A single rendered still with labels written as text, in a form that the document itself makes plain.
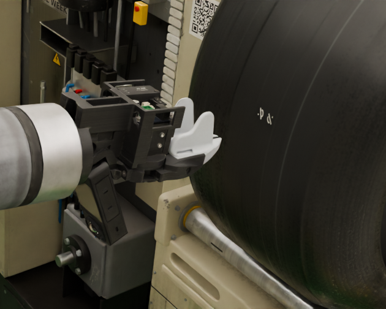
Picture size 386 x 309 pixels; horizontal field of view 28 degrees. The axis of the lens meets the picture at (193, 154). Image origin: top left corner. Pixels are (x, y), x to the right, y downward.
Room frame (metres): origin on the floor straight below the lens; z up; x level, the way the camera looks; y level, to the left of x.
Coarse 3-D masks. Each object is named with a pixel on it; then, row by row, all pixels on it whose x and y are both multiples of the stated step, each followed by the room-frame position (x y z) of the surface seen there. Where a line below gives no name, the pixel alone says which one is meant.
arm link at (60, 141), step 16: (32, 112) 0.60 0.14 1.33; (48, 112) 0.61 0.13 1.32; (64, 112) 0.62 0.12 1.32; (48, 128) 0.59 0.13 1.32; (64, 128) 0.60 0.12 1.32; (48, 144) 0.57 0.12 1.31; (64, 144) 0.58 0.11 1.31; (80, 144) 0.60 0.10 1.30; (48, 160) 0.57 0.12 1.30; (64, 160) 0.58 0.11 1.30; (80, 160) 0.59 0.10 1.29; (48, 176) 0.56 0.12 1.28; (64, 176) 0.58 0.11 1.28; (48, 192) 0.57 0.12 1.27; (64, 192) 0.58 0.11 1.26
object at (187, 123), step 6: (180, 102) 0.75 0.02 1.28; (186, 102) 0.75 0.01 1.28; (192, 102) 0.76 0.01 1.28; (186, 108) 0.75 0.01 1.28; (192, 108) 0.76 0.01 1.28; (186, 114) 0.75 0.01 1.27; (192, 114) 0.76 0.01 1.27; (186, 120) 0.75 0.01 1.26; (192, 120) 0.76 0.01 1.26; (186, 126) 0.75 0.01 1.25; (192, 126) 0.76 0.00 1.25; (180, 132) 0.75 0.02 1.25
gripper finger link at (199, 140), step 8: (208, 112) 0.73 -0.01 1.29; (200, 120) 0.72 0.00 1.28; (208, 120) 0.73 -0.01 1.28; (192, 128) 0.71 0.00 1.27; (200, 128) 0.72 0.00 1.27; (208, 128) 0.73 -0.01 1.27; (176, 136) 0.70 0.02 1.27; (184, 136) 0.70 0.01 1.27; (192, 136) 0.71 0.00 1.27; (200, 136) 0.72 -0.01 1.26; (208, 136) 0.73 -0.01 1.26; (176, 144) 0.70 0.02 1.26; (184, 144) 0.70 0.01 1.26; (192, 144) 0.71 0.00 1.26; (200, 144) 0.72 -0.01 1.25; (208, 144) 0.73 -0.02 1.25; (216, 144) 0.75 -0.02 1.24; (168, 152) 0.70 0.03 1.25; (176, 152) 0.70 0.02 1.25; (184, 152) 0.71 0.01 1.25; (192, 152) 0.71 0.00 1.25; (200, 152) 0.72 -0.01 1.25; (208, 152) 0.72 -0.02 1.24; (208, 160) 0.73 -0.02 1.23
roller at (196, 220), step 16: (192, 208) 1.11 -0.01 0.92; (192, 224) 1.08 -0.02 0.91; (208, 224) 1.07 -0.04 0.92; (208, 240) 1.05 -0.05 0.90; (224, 240) 1.03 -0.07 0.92; (224, 256) 1.02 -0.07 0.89; (240, 256) 1.00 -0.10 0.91; (256, 272) 0.97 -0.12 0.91; (272, 272) 0.96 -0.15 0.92; (272, 288) 0.94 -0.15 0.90; (288, 288) 0.93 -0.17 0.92; (288, 304) 0.91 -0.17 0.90; (304, 304) 0.90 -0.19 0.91
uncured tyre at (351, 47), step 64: (256, 0) 0.91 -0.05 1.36; (320, 0) 0.87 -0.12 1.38; (384, 0) 0.83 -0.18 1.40; (256, 64) 0.86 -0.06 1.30; (320, 64) 0.81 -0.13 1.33; (384, 64) 0.79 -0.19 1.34; (256, 128) 0.82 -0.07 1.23; (320, 128) 0.77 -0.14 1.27; (384, 128) 0.77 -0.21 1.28; (256, 192) 0.81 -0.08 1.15; (320, 192) 0.76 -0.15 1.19; (384, 192) 0.78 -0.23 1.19; (256, 256) 0.87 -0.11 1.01; (320, 256) 0.77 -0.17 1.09; (384, 256) 1.05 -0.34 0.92
